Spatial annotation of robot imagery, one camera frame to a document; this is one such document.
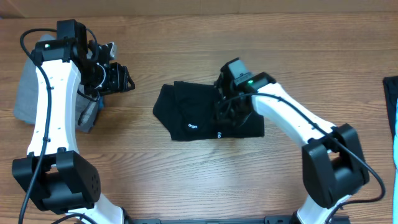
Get black t-shirt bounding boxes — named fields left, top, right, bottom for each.
left=153, top=81, right=264, bottom=141

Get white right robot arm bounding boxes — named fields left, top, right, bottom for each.
left=214, top=58, right=369, bottom=223

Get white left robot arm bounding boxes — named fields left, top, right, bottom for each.
left=12, top=19, right=135, bottom=223

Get blue garment under shorts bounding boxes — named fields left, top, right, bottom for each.
left=98, top=96, right=104, bottom=110

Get folded grey shorts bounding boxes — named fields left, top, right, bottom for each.
left=13, top=33, right=105, bottom=133

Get dark garment at right edge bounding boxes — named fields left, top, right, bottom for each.
left=382, top=76, right=397, bottom=138

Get light blue item right edge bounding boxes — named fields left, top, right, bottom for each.
left=392, top=103, right=398, bottom=224

